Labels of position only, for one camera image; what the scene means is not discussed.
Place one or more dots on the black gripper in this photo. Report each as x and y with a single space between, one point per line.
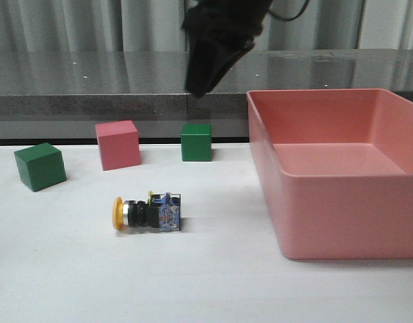
211 57

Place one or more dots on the yellow push button switch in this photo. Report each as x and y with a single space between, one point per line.
159 211

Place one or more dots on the right green cube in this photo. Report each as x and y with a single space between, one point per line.
196 142

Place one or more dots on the green cube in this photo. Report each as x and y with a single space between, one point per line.
40 166
196 142

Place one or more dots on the pink cube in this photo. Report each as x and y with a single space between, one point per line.
118 143

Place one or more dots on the pink plastic bin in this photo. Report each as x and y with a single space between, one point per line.
336 169

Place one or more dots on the dark glossy counter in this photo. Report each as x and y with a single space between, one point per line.
61 96

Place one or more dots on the grey curtain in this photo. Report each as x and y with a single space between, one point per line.
135 26

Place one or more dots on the left green cube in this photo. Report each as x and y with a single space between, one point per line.
40 166

